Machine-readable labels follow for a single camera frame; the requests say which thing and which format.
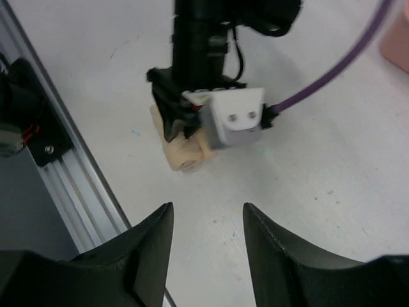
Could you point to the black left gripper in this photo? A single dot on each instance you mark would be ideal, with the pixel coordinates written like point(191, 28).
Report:
point(200, 44)

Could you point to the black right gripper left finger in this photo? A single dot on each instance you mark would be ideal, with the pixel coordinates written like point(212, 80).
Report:
point(128, 270)

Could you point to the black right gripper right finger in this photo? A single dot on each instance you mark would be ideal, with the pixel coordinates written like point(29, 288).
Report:
point(287, 270)

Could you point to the beige underwear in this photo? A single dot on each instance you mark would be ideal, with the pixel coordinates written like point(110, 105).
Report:
point(183, 154)

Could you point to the pink divided organizer tray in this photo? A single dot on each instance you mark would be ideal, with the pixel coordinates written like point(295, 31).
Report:
point(394, 44)

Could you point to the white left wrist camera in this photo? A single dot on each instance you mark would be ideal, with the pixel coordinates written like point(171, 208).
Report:
point(230, 118)

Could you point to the aluminium table frame rail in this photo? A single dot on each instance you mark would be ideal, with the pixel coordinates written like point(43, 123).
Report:
point(82, 197)

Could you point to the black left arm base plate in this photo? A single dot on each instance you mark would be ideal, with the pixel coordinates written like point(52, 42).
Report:
point(28, 119)

